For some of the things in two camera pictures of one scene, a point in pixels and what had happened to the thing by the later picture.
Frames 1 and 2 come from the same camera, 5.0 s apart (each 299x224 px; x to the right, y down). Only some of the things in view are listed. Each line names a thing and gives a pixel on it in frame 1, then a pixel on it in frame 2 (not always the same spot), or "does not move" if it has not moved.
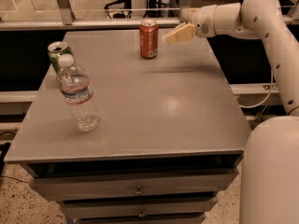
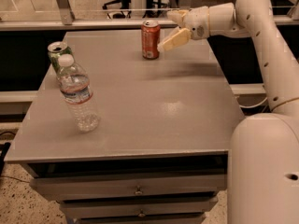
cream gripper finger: [191, 14] -> [177, 16]
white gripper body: [203, 21] does not move
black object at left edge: [4, 147] does not move
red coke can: [149, 34] does not move
